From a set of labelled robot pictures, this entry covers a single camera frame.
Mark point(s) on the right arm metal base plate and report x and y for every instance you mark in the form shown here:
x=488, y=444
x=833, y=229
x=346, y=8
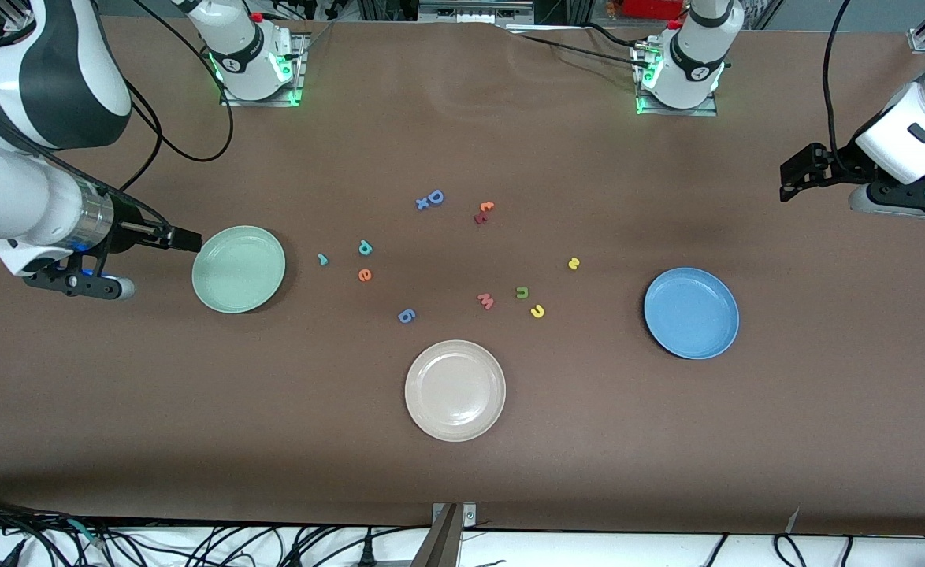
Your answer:
x=299, y=79

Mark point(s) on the yellow foam letter n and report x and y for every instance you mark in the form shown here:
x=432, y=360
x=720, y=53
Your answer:
x=540, y=314

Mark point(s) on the small metal bracket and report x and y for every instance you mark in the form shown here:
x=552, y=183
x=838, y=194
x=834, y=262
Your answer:
x=469, y=516

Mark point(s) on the light green plate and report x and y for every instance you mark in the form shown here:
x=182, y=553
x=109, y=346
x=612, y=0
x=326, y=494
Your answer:
x=238, y=269

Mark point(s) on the silver frame bar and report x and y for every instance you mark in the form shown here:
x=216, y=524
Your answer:
x=474, y=11

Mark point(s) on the teal foam letter p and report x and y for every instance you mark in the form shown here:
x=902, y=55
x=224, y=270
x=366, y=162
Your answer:
x=365, y=253

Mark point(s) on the blue plate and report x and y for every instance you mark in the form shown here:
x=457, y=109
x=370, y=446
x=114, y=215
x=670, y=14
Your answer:
x=691, y=313

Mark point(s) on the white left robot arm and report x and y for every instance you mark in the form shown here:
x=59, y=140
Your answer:
x=699, y=47

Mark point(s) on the aluminium profile post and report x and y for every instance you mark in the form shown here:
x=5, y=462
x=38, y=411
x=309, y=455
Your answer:
x=439, y=547

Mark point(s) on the blue foam letter D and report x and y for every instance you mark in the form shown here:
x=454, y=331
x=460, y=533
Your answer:
x=429, y=198

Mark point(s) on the red box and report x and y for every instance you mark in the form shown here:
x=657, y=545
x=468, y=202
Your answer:
x=651, y=8

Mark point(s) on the brown table cover mat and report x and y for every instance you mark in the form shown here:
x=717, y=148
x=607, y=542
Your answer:
x=116, y=433

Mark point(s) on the blue foam digit 6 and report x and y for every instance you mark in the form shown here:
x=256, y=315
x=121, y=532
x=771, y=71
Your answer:
x=401, y=313

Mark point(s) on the beige plate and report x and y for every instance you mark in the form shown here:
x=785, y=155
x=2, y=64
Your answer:
x=455, y=390

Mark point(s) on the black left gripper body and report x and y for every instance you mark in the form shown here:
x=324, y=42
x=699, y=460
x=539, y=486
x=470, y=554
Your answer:
x=831, y=163

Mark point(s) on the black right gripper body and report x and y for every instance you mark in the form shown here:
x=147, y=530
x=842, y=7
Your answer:
x=126, y=229

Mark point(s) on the pink foam letter w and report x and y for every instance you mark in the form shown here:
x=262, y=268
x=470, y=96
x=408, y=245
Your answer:
x=486, y=302

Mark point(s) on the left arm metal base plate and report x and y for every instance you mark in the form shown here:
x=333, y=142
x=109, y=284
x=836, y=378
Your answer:
x=707, y=111

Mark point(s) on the black power plug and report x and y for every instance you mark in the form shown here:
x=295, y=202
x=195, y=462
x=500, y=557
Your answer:
x=366, y=555

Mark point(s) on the white tape scrap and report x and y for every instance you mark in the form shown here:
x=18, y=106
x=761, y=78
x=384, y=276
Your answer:
x=792, y=522

